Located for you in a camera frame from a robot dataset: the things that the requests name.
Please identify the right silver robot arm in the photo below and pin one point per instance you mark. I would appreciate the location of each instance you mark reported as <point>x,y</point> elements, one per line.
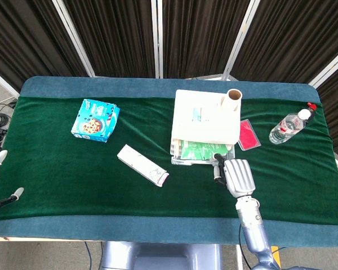
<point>252,225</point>

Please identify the blue table cover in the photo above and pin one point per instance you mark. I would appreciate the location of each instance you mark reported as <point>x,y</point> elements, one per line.
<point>129,84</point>

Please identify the green velvet cloth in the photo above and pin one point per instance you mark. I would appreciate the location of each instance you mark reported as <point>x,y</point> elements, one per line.
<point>73,182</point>

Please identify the silver robot torso base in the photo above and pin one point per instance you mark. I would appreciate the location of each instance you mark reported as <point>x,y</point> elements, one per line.
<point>157,257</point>

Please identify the red pink packet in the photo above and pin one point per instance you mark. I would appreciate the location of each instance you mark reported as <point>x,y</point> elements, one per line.
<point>249,136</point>

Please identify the green packet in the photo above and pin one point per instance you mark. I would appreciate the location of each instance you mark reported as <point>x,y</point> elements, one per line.
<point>200,150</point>

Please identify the clear drawer with green packet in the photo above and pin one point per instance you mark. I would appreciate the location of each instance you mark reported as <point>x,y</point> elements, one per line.
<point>177,160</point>

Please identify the dark folding screen partition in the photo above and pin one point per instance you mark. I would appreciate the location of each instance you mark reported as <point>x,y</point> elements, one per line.
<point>115,33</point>

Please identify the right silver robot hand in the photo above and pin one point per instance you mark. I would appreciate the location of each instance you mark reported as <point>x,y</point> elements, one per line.
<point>239,175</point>

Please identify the blue cookie box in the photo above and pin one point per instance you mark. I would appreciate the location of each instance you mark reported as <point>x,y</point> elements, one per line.
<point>94,123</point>

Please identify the white toothpaste box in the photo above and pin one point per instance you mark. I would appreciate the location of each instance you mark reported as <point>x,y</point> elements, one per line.
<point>141,163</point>

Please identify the white paper roll cardboard core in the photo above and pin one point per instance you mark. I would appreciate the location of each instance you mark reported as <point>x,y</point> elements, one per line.
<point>231,105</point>

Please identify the clear plastic water bottle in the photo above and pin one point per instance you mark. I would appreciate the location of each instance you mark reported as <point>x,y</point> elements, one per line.
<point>287,126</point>

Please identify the white plastic storage box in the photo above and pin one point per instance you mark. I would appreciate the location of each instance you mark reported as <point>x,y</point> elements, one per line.
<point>205,118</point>

